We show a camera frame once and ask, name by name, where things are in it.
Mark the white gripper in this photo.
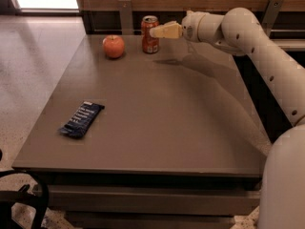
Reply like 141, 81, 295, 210
150, 10, 209, 43

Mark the red coke can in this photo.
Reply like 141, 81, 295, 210
141, 15, 159, 54

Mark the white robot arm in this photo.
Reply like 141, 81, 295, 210
149, 8, 305, 229

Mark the blue rxbar blueberry wrapper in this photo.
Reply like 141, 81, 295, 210
59, 101, 105, 139

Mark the red apple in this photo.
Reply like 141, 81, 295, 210
102, 35, 125, 59

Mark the grey table drawer front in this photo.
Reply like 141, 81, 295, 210
49, 185, 260, 216

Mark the black chair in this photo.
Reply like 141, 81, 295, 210
0, 170, 49, 229

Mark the left grey metal bracket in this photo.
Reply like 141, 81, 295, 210
118, 0, 134, 35

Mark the grey metal bracket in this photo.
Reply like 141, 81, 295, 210
260, 0, 284, 36
118, 0, 134, 35

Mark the right grey metal bracket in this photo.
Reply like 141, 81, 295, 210
260, 0, 284, 36

